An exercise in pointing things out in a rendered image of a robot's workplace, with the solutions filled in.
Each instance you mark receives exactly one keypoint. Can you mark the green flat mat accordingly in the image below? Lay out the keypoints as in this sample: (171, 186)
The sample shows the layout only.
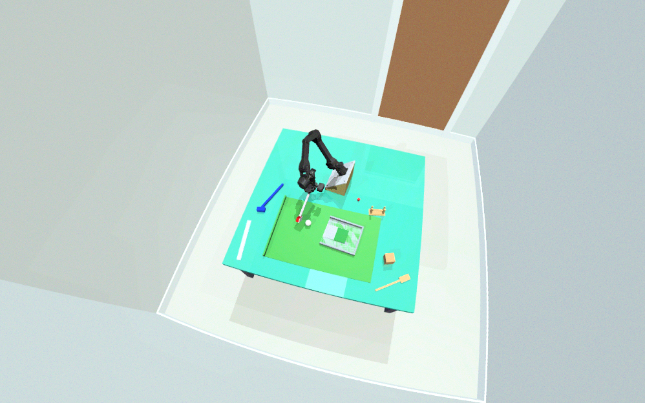
(298, 244)

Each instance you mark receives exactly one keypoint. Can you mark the blue putter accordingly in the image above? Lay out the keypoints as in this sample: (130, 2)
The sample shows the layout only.
(262, 208)

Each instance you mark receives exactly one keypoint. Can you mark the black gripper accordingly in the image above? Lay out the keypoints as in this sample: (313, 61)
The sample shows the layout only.
(319, 186)

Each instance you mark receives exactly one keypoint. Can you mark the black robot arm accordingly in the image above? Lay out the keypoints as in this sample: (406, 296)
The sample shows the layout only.
(304, 164)

